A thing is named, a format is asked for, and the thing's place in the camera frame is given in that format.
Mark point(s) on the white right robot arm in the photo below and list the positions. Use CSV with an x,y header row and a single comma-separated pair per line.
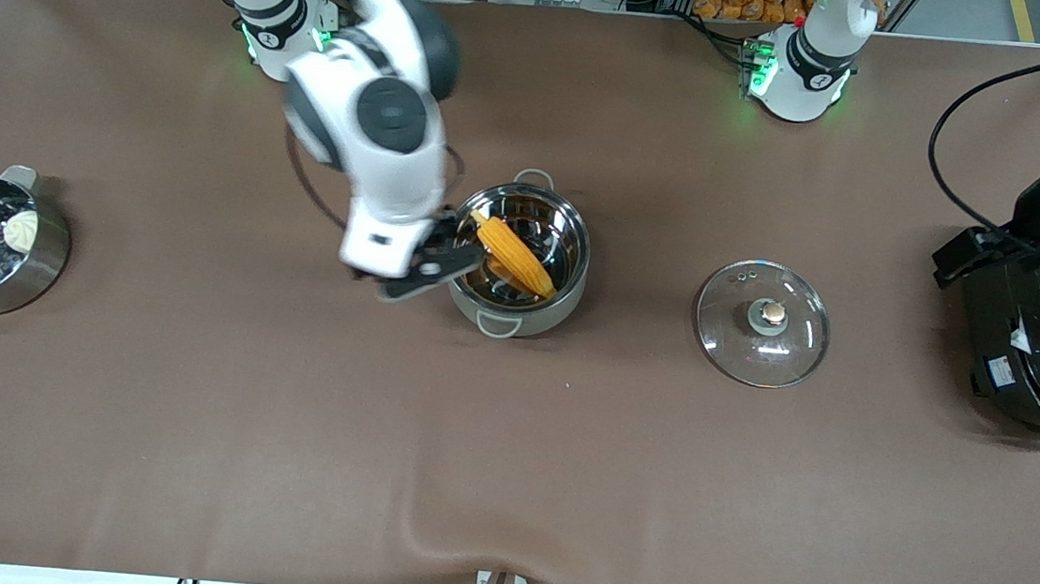
x,y
389,116

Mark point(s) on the stainless steel cooking pot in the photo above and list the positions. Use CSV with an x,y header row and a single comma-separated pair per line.
x,y
537,317

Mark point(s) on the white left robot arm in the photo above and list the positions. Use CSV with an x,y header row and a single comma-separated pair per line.
x,y
797,83

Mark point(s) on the glass pot lid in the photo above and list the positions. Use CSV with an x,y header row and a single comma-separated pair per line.
x,y
760,346

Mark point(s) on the brown table mat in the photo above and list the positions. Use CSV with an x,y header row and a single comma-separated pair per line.
x,y
504,479

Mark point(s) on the black rice cooker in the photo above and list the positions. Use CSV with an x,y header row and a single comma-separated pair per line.
x,y
1032,356

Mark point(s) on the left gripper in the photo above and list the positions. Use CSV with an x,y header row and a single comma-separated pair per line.
x,y
1015,234

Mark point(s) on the white steamed bun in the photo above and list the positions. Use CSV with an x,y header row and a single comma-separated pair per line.
x,y
20,231

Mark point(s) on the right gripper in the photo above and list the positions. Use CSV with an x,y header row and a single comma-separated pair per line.
x,y
441,232

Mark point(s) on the yellow corn cob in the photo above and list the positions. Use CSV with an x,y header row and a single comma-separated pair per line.
x,y
516,256

